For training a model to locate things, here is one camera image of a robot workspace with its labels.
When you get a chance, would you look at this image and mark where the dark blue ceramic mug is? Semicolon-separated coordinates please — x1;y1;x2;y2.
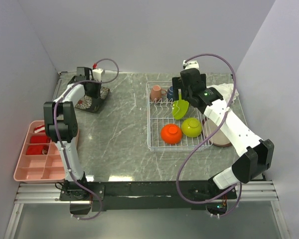
166;86;173;101

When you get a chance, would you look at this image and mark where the black floral square plate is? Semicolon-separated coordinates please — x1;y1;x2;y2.
75;87;110;114

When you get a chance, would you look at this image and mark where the green plate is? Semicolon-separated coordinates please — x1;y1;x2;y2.
172;99;189;120

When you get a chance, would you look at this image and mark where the pink ceramic mug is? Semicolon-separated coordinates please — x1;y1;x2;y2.
150;85;167;102

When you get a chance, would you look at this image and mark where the green bowl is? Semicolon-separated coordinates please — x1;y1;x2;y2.
181;118;202;138

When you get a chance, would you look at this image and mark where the brown rimmed round plate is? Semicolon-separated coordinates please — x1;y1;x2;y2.
202;118;232;147

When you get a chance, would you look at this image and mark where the orange bowl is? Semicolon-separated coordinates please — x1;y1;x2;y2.
160;123;182;144

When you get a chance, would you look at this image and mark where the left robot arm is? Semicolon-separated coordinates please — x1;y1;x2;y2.
43;67;102;201

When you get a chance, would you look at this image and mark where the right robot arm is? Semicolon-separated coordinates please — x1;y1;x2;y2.
172;68;274;198

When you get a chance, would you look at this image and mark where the red white striped cloth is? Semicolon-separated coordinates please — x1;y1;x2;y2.
33;125;45;133

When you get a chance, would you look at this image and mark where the red cloth roll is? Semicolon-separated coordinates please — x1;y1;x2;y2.
29;135;51;144
26;144;49;155

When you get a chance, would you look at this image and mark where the pink compartment tray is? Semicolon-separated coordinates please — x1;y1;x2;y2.
13;120;65;183

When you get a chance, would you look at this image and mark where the black base bar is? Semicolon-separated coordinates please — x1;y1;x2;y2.
59;180;237;214

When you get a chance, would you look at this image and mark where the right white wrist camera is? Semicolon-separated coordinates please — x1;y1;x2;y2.
182;60;199;70

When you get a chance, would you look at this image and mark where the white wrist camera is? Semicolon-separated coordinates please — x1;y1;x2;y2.
92;63;105;82
182;60;199;70

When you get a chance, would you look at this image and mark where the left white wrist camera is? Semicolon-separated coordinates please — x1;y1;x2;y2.
92;63;105;82

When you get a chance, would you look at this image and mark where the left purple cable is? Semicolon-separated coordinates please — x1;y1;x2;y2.
53;58;120;222

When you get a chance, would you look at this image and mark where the purple cable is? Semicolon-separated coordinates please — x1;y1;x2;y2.
176;53;242;218
53;58;120;222

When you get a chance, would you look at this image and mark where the white wire dish rack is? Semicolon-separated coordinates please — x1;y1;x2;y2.
146;81;211;152

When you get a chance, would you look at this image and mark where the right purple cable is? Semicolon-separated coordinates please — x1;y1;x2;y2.
176;53;242;218

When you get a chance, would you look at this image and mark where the aluminium frame rail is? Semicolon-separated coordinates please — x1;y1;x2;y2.
4;180;278;239

